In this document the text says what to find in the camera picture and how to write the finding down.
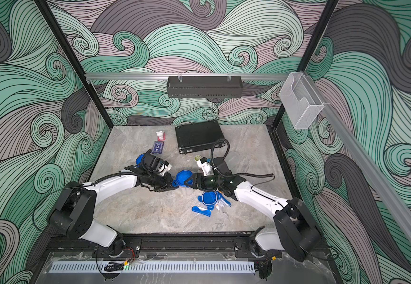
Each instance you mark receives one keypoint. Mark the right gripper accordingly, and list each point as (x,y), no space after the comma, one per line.
(198,177)

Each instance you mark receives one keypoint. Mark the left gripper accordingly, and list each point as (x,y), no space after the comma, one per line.
(166,186)

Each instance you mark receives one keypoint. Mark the blue-lid container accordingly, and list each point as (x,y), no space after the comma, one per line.
(140,159)
(183,179)

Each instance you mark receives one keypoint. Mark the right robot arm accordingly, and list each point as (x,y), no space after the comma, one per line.
(295,232)

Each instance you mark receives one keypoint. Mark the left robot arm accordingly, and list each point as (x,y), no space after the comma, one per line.
(73,212)

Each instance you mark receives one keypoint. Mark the toothpaste and brush packet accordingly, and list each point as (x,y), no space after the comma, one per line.
(222,203)

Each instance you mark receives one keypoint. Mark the dark blue small box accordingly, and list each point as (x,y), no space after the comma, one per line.
(158,148)

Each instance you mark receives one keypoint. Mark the black hard case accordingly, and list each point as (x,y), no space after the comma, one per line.
(197,136)

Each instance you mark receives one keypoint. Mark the small pink-capped bottle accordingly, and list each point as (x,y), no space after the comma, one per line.
(161,136)

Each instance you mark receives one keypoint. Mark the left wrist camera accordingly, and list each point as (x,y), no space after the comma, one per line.
(156,165)

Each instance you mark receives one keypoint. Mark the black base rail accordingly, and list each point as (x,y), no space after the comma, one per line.
(239,244)

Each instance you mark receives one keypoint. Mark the black wall shelf tray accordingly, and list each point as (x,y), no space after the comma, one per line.
(215,87)

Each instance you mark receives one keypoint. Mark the clear acrylic wall holder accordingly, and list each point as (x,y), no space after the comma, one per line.
(300,97)

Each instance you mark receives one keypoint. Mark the white slotted cable duct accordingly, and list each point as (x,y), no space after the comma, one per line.
(156,267)

